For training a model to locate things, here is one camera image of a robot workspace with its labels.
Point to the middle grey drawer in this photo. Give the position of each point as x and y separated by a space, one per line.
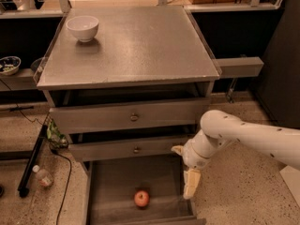
126 148

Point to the grey drawer cabinet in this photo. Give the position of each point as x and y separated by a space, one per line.
139 54

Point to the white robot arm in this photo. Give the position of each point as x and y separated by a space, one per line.
219 129

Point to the grey side shelf beam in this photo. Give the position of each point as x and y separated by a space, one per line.
240 67

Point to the white board corner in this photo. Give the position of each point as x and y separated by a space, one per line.
291 177

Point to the bottom grey drawer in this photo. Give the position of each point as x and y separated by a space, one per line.
114 183

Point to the patterned small bowl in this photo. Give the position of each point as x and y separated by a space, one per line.
9 65

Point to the plastic water bottle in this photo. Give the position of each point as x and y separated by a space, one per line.
43 176

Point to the green snack bag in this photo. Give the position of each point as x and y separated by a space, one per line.
55 137

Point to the red apple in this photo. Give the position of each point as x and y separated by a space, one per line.
141 198

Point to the top grey drawer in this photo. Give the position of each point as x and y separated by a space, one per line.
117 116

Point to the black metal bar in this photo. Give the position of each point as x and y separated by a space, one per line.
22 188

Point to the grey drawer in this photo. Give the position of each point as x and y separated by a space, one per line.
117 116
126 148
114 183

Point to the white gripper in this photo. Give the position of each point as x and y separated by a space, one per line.
192 155

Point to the white ceramic bowl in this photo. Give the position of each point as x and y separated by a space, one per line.
83 28

